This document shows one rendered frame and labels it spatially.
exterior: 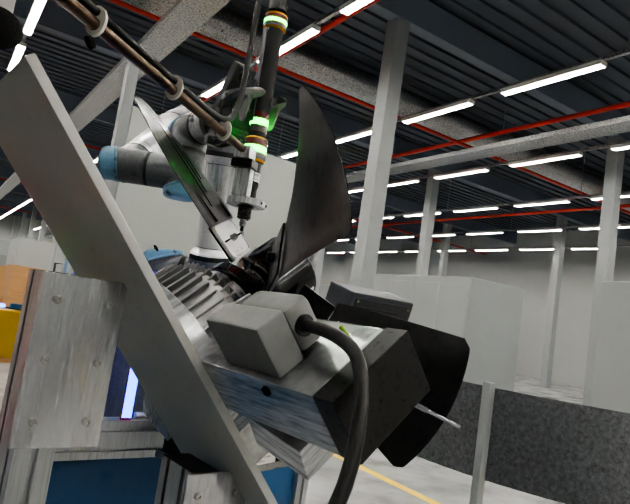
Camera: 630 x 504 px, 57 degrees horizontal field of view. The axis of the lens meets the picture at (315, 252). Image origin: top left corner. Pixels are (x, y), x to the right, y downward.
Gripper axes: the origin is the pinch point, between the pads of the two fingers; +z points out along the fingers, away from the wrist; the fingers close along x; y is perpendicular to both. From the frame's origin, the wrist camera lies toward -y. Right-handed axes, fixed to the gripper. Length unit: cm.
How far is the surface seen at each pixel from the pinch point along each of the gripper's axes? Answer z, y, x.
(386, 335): 46, 39, 11
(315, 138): 29.4, 16.3, 11.2
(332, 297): -40, 32, -57
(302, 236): 25.8, 28.3, 8.1
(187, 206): -182, -7, -77
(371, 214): -476, -111, -491
